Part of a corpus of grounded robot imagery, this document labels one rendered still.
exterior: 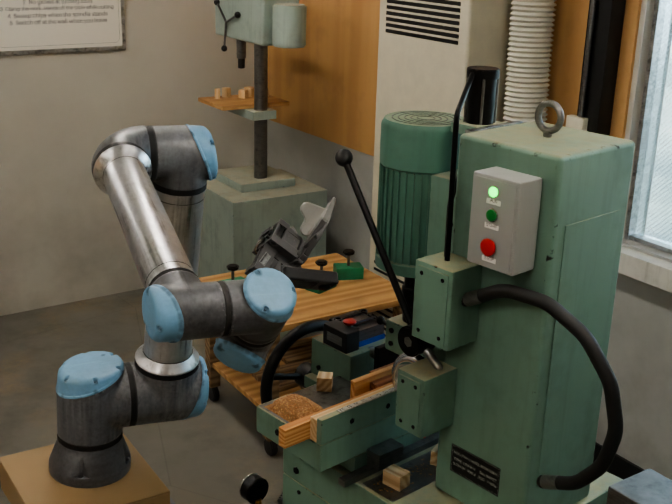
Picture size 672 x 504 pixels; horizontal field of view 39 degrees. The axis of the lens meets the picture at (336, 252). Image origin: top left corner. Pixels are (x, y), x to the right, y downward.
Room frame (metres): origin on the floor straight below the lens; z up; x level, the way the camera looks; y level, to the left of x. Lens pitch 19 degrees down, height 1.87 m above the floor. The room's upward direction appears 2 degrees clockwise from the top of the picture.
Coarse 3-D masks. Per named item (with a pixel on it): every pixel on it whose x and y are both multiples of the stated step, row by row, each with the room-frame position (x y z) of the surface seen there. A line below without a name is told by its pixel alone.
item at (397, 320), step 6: (390, 318) 1.89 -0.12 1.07; (396, 318) 1.89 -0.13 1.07; (390, 324) 1.87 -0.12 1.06; (396, 324) 1.86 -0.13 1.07; (402, 324) 1.86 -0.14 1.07; (390, 330) 1.87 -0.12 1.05; (396, 330) 1.86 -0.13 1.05; (390, 336) 1.87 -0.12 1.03; (396, 336) 1.86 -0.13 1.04; (390, 342) 1.87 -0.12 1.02; (396, 342) 1.86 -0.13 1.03; (390, 348) 1.87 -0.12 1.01; (396, 348) 1.86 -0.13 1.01
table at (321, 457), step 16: (304, 384) 2.01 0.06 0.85; (336, 384) 1.91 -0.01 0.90; (272, 400) 1.82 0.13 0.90; (320, 400) 1.83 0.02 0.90; (336, 400) 1.83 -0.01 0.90; (272, 416) 1.76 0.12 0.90; (272, 432) 1.76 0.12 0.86; (352, 432) 1.70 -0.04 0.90; (368, 432) 1.73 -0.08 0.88; (384, 432) 1.76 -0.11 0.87; (400, 432) 1.79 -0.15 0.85; (288, 448) 1.72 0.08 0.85; (304, 448) 1.68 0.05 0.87; (320, 448) 1.64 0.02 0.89; (336, 448) 1.67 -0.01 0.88; (352, 448) 1.70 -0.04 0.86; (320, 464) 1.64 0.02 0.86; (336, 464) 1.67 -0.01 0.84
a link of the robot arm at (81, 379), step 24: (72, 360) 2.01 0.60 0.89; (96, 360) 2.01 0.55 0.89; (120, 360) 2.01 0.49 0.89; (72, 384) 1.92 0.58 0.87; (96, 384) 1.92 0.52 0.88; (120, 384) 1.97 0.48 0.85; (72, 408) 1.92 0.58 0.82; (96, 408) 1.92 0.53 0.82; (120, 408) 1.94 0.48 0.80; (72, 432) 1.92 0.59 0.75; (96, 432) 1.92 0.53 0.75; (120, 432) 1.98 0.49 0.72
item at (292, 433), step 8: (368, 392) 1.79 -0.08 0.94; (328, 408) 1.72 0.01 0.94; (288, 424) 1.65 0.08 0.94; (296, 424) 1.65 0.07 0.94; (304, 424) 1.66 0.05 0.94; (280, 432) 1.64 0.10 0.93; (288, 432) 1.63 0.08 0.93; (296, 432) 1.65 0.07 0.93; (304, 432) 1.66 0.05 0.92; (280, 440) 1.64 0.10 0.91; (288, 440) 1.63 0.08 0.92; (296, 440) 1.65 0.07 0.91; (304, 440) 1.66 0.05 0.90
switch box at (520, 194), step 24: (504, 168) 1.58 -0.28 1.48; (480, 192) 1.54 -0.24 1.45; (504, 192) 1.50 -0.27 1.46; (528, 192) 1.50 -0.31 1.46; (480, 216) 1.54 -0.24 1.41; (504, 216) 1.50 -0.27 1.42; (528, 216) 1.50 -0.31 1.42; (480, 240) 1.53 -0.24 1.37; (504, 240) 1.50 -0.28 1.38; (528, 240) 1.51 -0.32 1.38; (480, 264) 1.53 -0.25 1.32; (504, 264) 1.49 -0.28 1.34; (528, 264) 1.51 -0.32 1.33
